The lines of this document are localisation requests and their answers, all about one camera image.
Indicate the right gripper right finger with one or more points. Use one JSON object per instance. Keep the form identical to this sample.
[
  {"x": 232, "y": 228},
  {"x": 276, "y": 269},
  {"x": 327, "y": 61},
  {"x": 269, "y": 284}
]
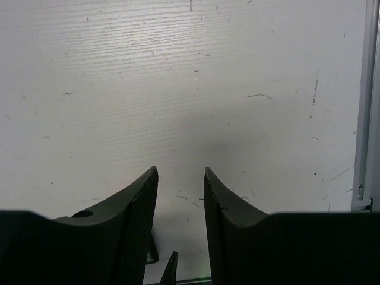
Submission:
[{"x": 249, "y": 246}]

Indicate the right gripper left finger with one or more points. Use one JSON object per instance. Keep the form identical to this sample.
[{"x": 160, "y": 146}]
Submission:
[{"x": 106, "y": 243}]

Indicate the grey aluminium frame rail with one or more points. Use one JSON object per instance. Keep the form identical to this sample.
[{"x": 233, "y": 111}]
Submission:
[{"x": 365, "y": 196}]

